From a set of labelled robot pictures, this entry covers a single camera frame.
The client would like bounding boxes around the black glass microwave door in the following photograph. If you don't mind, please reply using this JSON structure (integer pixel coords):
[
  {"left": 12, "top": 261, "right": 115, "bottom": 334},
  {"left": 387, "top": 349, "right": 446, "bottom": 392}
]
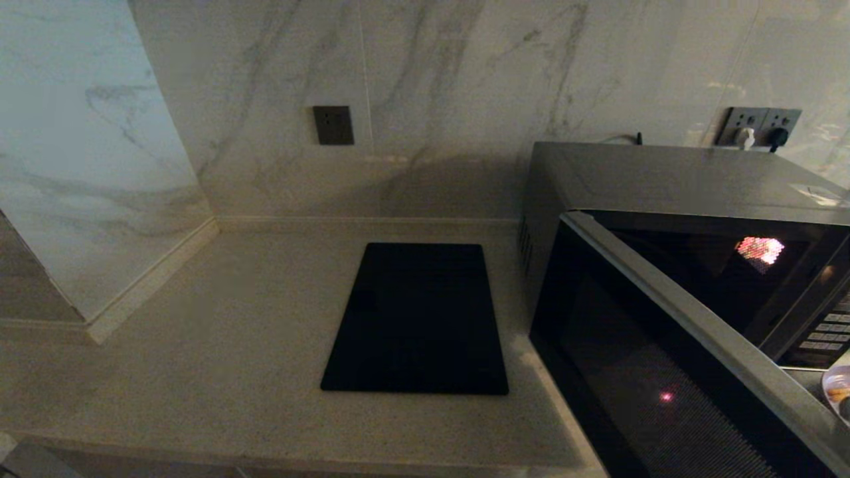
[{"left": 529, "top": 211, "right": 850, "bottom": 478}]

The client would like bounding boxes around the purple round plate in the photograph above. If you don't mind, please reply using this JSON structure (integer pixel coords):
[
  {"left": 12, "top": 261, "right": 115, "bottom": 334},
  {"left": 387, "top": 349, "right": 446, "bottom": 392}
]
[{"left": 821, "top": 365, "right": 850, "bottom": 427}]

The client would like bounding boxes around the black glass induction cooktop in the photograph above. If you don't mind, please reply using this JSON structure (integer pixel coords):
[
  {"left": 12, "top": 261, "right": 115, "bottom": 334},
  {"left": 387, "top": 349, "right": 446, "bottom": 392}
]
[{"left": 320, "top": 243, "right": 509, "bottom": 396}]

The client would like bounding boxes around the white cabinet door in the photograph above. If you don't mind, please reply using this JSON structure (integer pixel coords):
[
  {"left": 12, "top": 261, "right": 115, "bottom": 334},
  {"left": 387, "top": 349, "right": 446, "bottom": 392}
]
[{"left": 0, "top": 438, "right": 84, "bottom": 478}]

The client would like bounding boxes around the dark grey wall socket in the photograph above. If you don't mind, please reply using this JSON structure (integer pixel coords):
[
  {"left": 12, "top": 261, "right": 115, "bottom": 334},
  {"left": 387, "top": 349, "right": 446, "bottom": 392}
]
[
  {"left": 313, "top": 106, "right": 355, "bottom": 146},
  {"left": 761, "top": 110, "right": 802, "bottom": 148},
  {"left": 716, "top": 108, "right": 764, "bottom": 148}
]

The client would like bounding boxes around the black power cord with plug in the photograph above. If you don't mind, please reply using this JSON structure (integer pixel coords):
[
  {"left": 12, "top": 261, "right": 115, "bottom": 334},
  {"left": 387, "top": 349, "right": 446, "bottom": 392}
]
[{"left": 598, "top": 127, "right": 790, "bottom": 153}]

